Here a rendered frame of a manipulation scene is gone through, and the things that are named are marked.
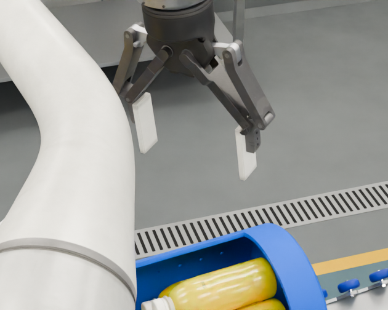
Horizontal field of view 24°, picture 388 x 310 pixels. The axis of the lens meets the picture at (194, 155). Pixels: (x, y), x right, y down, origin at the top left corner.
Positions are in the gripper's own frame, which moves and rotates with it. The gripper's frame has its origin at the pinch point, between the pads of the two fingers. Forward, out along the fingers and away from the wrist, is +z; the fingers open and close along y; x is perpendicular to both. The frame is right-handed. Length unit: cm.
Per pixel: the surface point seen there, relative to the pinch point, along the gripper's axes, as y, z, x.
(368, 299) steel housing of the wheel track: 1, 73, 53
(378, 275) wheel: 2, 68, 56
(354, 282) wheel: -1, 67, 52
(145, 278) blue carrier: -28, 50, 20
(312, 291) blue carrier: 2, 44, 24
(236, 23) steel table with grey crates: -134, 127, 238
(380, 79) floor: -85, 175, 289
